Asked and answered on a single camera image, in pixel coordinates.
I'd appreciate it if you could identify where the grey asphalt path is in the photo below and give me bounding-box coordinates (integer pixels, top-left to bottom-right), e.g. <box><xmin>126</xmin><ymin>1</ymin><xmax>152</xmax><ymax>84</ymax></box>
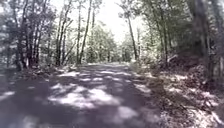
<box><xmin>0</xmin><ymin>62</ymin><xmax>168</xmax><ymax>128</ymax></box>

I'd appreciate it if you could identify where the wood of trees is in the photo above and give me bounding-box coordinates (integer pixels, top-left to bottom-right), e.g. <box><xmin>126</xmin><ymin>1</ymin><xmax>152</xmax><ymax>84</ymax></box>
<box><xmin>0</xmin><ymin>0</ymin><xmax>224</xmax><ymax>81</ymax></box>

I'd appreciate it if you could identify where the leaf-covered ground bank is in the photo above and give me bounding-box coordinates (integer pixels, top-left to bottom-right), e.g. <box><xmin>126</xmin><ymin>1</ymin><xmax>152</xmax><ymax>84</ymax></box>
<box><xmin>128</xmin><ymin>54</ymin><xmax>224</xmax><ymax>128</ymax></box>

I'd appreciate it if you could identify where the leaf-covered ground verge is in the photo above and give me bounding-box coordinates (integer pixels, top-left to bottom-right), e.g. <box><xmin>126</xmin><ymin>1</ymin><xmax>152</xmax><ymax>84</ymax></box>
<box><xmin>0</xmin><ymin>63</ymin><xmax>79</xmax><ymax>84</ymax></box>

